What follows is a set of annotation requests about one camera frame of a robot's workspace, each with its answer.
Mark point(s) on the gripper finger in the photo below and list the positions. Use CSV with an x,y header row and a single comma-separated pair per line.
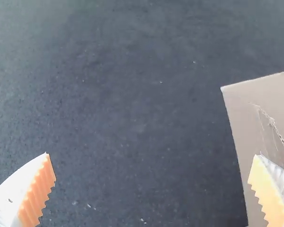
x,y
16,203
274,196

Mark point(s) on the cardboard box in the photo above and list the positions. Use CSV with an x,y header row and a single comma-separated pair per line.
x,y
251,118

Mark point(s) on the black mat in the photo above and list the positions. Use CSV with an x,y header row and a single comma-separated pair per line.
x,y
132,94

